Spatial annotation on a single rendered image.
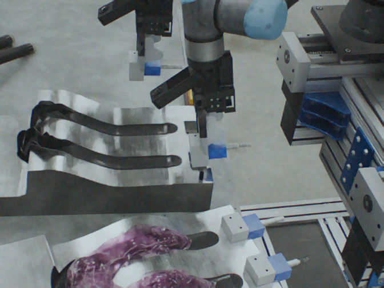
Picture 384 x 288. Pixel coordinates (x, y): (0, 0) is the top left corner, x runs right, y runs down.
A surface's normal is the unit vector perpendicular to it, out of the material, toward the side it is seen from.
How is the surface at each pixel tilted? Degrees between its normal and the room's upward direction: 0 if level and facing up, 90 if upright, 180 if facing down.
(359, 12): 72
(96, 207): 90
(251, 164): 0
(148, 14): 0
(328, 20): 0
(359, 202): 90
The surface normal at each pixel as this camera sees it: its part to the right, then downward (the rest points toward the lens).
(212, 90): -0.07, -0.82
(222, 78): 0.11, 0.57
